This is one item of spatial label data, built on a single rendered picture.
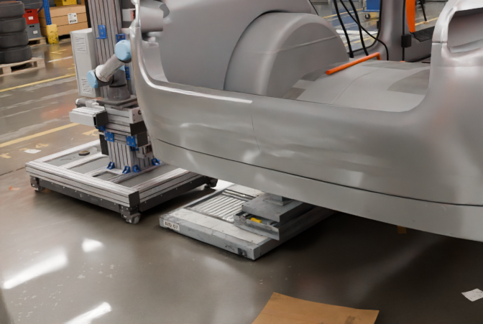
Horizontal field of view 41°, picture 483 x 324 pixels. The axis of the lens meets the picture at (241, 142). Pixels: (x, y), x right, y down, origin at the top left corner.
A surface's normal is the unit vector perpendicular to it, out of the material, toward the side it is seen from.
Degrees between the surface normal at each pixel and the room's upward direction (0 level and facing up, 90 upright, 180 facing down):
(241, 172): 107
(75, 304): 0
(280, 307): 1
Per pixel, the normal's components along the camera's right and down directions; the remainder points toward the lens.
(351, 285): -0.07, -0.95
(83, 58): -0.65, 0.26
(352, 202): -0.62, 0.48
